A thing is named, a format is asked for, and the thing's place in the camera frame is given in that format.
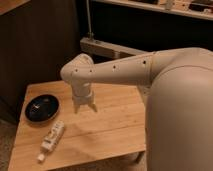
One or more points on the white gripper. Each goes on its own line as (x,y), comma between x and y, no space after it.
(83,100)

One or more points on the white plastic bottle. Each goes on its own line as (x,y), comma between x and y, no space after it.
(51,140)

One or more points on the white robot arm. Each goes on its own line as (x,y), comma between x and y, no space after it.
(179,108)

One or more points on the black ceramic bowl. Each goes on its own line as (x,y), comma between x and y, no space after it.
(42,108)

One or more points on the wooden table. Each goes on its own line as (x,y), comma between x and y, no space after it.
(115,128)

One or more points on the grey metal beam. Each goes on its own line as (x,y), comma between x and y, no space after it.
(105,49)

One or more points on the metal vertical pole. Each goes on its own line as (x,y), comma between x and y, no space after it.
(90,31)

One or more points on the upper wooden shelf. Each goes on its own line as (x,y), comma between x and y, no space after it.
(187,8)

